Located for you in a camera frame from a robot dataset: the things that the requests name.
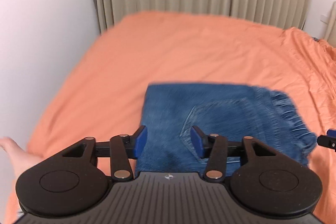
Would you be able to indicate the beige upholstered headboard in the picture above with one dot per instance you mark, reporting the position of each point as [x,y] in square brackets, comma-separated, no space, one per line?
[330,33]

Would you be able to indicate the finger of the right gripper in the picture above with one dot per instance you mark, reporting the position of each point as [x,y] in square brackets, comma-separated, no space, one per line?
[327,142]
[331,133]

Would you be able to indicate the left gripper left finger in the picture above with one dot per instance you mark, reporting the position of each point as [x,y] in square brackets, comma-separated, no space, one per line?
[79,177]

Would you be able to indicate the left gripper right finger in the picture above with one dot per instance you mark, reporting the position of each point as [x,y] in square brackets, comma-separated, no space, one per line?
[260,178]

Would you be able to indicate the white wall socket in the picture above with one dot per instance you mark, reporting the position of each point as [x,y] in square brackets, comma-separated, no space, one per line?
[324,19]

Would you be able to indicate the blue denim jeans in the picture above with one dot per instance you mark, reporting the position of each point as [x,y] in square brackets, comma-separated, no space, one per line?
[233,111]

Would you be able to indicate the orange bed sheet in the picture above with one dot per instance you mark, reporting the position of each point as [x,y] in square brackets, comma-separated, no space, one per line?
[104,94]

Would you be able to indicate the bare foot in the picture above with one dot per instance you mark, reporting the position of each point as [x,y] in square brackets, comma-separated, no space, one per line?
[20,159]

